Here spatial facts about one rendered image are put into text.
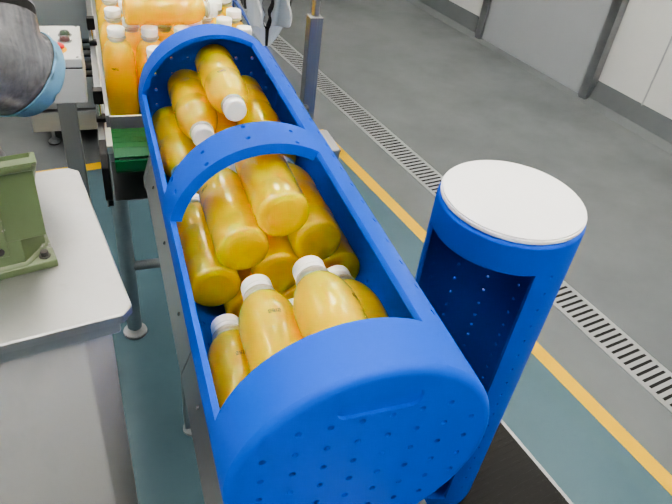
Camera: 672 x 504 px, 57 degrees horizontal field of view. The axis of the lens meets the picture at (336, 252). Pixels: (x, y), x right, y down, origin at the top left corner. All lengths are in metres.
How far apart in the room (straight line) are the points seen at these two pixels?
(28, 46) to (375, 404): 0.60
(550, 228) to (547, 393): 1.25
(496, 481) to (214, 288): 1.19
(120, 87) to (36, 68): 0.73
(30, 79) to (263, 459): 0.55
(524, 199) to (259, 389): 0.78
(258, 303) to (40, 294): 0.24
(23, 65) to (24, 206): 0.21
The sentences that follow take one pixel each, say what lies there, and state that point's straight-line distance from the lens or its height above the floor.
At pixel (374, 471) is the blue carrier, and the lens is 0.68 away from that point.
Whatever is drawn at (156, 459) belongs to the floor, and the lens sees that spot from 1.97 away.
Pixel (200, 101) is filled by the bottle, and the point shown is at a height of 1.15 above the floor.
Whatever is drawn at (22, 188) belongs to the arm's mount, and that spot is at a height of 1.26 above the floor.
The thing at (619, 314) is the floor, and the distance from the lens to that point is 2.82.
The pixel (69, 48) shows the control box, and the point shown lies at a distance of 1.51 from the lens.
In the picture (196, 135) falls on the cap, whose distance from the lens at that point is 1.09.
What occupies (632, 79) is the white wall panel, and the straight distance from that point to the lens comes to 4.61.
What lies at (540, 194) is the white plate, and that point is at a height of 1.04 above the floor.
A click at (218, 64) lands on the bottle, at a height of 1.20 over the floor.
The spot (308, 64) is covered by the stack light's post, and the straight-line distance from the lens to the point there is 1.83.
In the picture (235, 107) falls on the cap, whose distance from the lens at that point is 1.08.
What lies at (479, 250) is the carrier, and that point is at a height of 0.99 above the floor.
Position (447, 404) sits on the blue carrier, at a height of 1.17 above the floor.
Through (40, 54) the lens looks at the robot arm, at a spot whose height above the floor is 1.31.
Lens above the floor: 1.64
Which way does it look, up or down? 38 degrees down
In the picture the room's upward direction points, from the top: 8 degrees clockwise
